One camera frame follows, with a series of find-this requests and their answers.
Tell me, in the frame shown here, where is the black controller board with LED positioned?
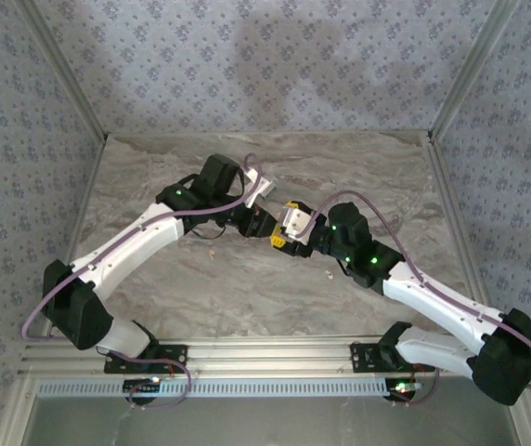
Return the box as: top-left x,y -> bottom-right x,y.
384,378 -> 423,401
123,377 -> 163,392

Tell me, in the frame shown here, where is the grey metal base panel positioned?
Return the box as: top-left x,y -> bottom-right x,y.
28,394 -> 512,446

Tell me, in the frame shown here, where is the aluminium table side rail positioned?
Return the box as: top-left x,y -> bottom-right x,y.
425,134 -> 531,446

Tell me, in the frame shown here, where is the aluminium mounting rail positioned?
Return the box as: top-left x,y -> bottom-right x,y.
19,334 -> 475,375

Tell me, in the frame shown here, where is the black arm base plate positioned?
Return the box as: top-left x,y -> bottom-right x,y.
103,342 -> 189,375
348,341 -> 436,374

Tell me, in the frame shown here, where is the grey slotted cable duct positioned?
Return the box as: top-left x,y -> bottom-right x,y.
36,376 -> 392,399

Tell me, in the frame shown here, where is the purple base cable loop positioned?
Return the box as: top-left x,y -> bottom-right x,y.
127,356 -> 193,410
388,361 -> 442,409

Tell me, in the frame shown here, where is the aluminium corner frame post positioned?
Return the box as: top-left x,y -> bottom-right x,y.
427,0 -> 522,140
14,0 -> 109,143

